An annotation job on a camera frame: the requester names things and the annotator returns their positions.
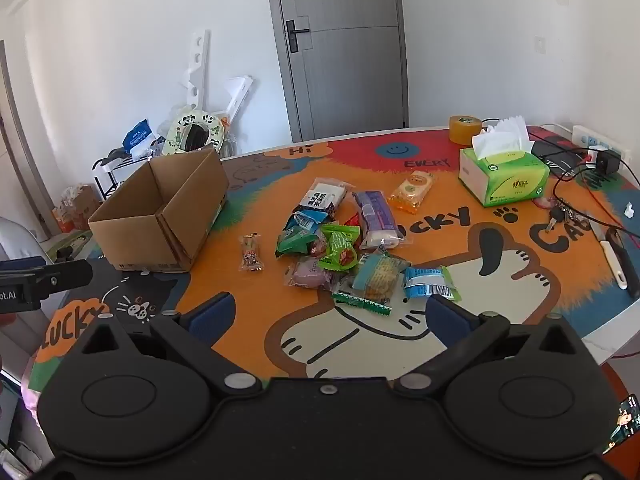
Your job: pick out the white power strip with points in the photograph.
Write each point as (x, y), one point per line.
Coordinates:
(600, 140)

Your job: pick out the blue snack packet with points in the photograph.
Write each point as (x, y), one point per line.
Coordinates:
(431, 282)
(309, 218)

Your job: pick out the orange cracker packet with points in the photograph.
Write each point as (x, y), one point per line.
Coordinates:
(411, 190)

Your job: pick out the brown sausage packet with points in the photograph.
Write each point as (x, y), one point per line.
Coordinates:
(251, 256)

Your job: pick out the white black label cake packet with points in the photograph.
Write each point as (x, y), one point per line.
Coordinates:
(321, 195)

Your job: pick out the green white strip packet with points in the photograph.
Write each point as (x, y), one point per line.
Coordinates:
(362, 302)

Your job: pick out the green snack packet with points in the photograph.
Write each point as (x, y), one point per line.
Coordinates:
(340, 247)
(295, 242)

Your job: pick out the short white board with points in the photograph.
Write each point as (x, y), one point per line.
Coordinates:
(237, 92)

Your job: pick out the green tissue box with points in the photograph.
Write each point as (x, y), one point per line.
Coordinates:
(505, 175)

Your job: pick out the blue plastic bag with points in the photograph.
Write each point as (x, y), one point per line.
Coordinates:
(137, 136)

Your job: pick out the colourful printed table mat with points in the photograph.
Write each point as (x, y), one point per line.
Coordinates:
(250, 310)

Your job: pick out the black shoe rack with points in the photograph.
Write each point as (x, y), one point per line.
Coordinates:
(112, 175)

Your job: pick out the panda print toilet seat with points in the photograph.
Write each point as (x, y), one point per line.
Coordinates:
(175, 132)

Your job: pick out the smartphone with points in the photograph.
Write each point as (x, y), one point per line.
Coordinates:
(625, 425)

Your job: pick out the long white board with holes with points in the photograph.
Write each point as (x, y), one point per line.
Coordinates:
(196, 65)

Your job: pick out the small brown cardboard box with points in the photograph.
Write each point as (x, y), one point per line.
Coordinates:
(75, 212)

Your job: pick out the bunch of keys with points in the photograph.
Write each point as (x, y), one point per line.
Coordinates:
(562, 215)

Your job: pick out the teal cracker packet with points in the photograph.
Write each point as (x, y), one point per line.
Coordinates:
(375, 272)

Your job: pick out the purple pastry packet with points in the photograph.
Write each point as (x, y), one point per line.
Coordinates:
(307, 273)

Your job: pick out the grey door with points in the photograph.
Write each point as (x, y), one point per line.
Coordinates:
(345, 50)

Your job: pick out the black power adapter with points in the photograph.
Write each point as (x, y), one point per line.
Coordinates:
(607, 161)

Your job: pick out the yellow tape roll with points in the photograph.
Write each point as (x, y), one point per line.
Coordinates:
(465, 130)

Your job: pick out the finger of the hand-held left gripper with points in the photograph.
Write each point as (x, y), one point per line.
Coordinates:
(67, 275)

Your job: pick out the white wall socket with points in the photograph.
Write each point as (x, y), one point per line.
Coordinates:
(540, 44)

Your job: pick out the purple bread packet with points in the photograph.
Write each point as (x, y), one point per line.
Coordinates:
(377, 220)

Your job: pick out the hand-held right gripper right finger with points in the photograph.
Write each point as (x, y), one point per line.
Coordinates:
(447, 317)

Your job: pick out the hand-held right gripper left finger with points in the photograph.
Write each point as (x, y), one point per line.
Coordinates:
(215, 315)

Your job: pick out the black flat case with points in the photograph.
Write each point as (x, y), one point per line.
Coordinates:
(555, 152)

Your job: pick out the white paper scrap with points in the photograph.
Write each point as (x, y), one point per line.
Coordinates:
(630, 210)

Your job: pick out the red dark label snack packet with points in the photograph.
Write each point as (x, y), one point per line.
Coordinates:
(352, 221)

